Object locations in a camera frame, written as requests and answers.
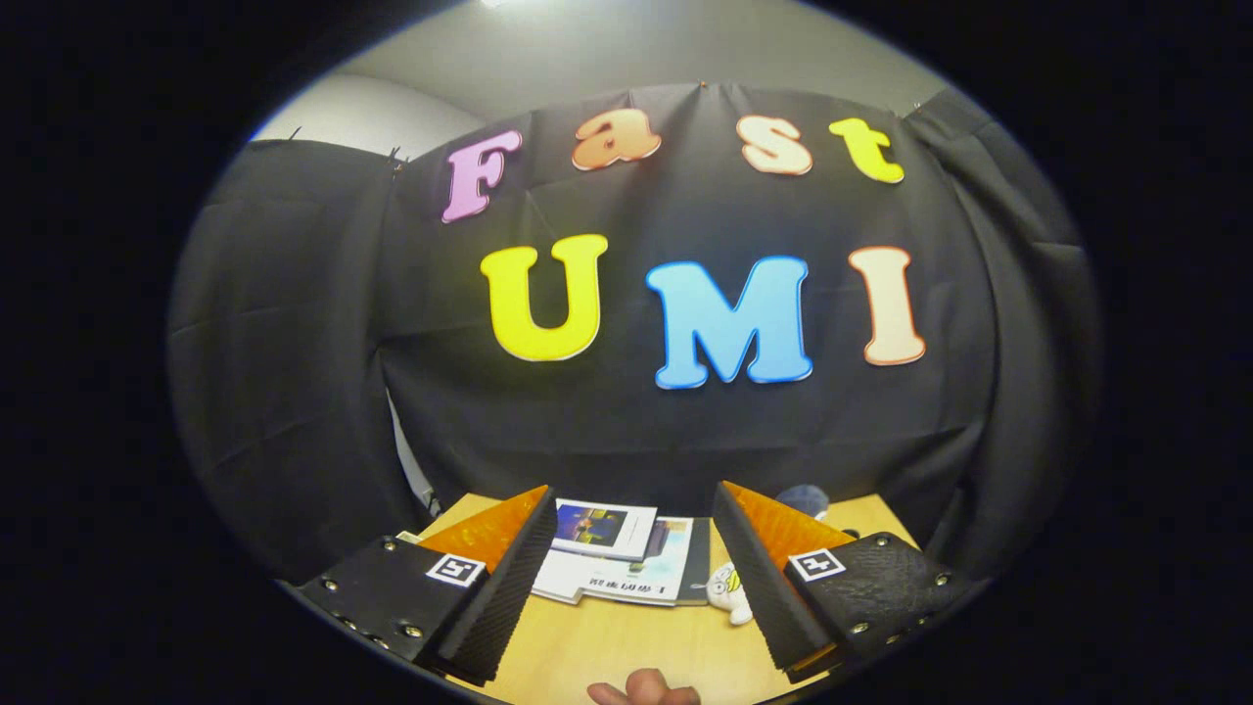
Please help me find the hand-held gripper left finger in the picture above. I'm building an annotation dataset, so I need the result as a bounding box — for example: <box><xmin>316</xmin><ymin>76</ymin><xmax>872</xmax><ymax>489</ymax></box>
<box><xmin>294</xmin><ymin>485</ymin><xmax>559</xmax><ymax>686</ymax></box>

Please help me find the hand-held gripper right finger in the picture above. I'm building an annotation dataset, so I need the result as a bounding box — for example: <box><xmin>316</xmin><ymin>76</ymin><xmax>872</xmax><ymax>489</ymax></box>
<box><xmin>711</xmin><ymin>481</ymin><xmax>975</xmax><ymax>684</ymax></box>

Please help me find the white plush toy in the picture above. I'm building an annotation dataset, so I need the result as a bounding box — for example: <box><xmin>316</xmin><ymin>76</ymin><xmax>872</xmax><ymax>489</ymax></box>
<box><xmin>705</xmin><ymin>561</ymin><xmax>755</xmax><ymax>626</ymax></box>

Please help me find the white text booklet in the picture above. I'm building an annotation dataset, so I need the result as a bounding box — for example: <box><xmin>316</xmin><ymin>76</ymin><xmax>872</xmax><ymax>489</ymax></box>
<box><xmin>531</xmin><ymin>548</ymin><xmax>613</xmax><ymax>604</ymax></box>

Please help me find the dark-covered book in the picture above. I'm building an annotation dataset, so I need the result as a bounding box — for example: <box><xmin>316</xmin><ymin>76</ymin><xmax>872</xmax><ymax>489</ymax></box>
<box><xmin>675</xmin><ymin>517</ymin><xmax>714</xmax><ymax>606</ymax></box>

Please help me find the book with pale sky cover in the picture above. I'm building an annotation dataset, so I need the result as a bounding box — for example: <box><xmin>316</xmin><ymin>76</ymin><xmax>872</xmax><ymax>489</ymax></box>
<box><xmin>585</xmin><ymin>516</ymin><xmax>698</xmax><ymax>608</ymax></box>

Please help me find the penguin plush toy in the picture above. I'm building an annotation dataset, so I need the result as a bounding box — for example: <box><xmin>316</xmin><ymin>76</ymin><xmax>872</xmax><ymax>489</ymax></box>
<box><xmin>776</xmin><ymin>484</ymin><xmax>830</xmax><ymax>520</ymax></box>

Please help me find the book with blue photo cover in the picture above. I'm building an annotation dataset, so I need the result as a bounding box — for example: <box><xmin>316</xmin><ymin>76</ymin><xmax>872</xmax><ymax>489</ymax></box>
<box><xmin>551</xmin><ymin>498</ymin><xmax>659</xmax><ymax>563</ymax></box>

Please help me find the black backdrop cloth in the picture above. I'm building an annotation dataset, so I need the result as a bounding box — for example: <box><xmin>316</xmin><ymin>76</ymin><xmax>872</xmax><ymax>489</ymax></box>
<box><xmin>166</xmin><ymin>83</ymin><xmax>1102</xmax><ymax>588</ymax></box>

